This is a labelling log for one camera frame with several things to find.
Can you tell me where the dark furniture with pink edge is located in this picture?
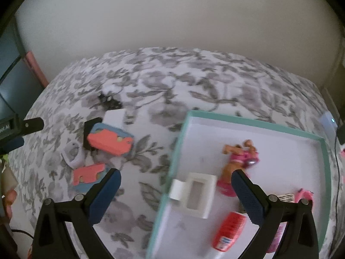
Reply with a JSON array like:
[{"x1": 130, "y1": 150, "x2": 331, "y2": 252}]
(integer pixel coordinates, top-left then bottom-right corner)
[{"x1": 0, "y1": 16, "x2": 49, "y2": 122}]

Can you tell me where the purple packet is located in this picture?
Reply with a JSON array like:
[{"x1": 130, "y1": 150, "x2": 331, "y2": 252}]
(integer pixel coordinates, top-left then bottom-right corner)
[{"x1": 265, "y1": 223, "x2": 285, "y2": 253}]

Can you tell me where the black toy car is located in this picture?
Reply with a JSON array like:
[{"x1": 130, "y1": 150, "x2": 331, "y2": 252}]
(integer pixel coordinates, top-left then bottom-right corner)
[{"x1": 97, "y1": 93, "x2": 122, "y2": 111}]

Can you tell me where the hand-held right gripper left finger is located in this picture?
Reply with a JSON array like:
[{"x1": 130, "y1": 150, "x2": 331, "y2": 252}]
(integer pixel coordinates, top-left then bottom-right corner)
[{"x1": 32, "y1": 168, "x2": 122, "y2": 259}]

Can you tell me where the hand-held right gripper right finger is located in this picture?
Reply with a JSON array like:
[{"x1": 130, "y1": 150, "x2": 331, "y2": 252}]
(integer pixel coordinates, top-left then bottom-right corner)
[{"x1": 230, "y1": 169, "x2": 320, "y2": 259}]

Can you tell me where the small white box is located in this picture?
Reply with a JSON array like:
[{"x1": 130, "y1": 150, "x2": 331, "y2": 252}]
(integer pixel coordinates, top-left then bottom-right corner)
[{"x1": 169, "y1": 172, "x2": 218, "y2": 220}]

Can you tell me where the black cable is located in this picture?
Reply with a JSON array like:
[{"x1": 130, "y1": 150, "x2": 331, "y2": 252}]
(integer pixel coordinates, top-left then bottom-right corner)
[
  {"x1": 334, "y1": 137, "x2": 342, "y2": 259},
  {"x1": 11, "y1": 229, "x2": 37, "y2": 238}
]

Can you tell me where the pink watch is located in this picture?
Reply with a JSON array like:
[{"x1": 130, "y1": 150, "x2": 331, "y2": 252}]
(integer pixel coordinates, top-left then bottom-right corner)
[{"x1": 295, "y1": 189, "x2": 314, "y2": 204}]

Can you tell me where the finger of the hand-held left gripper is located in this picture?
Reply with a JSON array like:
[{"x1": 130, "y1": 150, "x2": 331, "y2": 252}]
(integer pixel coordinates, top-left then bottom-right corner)
[
  {"x1": 0, "y1": 137, "x2": 25, "y2": 155},
  {"x1": 23, "y1": 117, "x2": 45, "y2": 135}
]

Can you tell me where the small orange blue puzzle toy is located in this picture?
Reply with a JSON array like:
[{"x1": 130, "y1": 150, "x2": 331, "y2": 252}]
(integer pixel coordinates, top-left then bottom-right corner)
[{"x1": 73, "y1": 163, "x2": 107, "y2": 186}]

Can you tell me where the white watch strap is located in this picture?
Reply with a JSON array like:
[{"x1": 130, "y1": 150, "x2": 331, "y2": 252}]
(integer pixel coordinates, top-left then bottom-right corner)
[{"x1": 61, "y1": 141, "x2": 83, "y2": 169}]

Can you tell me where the grey floral blanket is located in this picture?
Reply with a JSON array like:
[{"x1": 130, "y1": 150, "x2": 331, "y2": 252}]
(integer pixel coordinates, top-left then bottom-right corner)
[{"x1": 8, "y1": 47, "x2": 345, "y2": 259}]

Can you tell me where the red tube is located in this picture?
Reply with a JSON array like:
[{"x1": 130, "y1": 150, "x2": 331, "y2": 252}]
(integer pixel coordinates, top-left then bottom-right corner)
[{"x1": 212, "y1": 212, "x2": 248, "y2": 253}]

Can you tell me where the black charger plug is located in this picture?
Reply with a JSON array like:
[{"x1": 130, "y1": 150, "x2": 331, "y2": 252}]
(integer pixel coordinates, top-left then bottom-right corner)
[{"x1": 83, "y1": 118, "x2": 103, "y2": 150}]

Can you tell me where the white charger plug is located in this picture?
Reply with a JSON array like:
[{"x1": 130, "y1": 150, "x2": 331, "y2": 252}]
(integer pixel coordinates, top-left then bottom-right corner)
[{"x1": 104, "y1": 109, "x2": 135, "y2": 130}]

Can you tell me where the large orange blue puzzle toy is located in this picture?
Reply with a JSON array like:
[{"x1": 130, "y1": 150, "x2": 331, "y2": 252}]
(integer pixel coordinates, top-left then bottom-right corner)
[{"x1": 88, "y1": 123, "x2": 134, "y2": 156}]

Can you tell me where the pink dog toy figure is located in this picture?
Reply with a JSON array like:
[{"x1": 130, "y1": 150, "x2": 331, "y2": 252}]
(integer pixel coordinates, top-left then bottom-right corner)
[{"x1": 217, "y1": 139, "x2": 260, "y2": 197}]

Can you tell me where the teal-rimmed white tray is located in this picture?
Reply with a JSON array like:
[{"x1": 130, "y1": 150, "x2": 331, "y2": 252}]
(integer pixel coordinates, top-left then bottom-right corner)
[{"x1": 146, "y1": 110, "x2": 332, "y2": 259}]

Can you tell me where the white power strip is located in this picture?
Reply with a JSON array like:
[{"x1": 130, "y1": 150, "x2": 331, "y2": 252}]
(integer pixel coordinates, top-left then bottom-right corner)
[{"x1": 319, "y1": 111, "x2": 337, "y2": 130}]

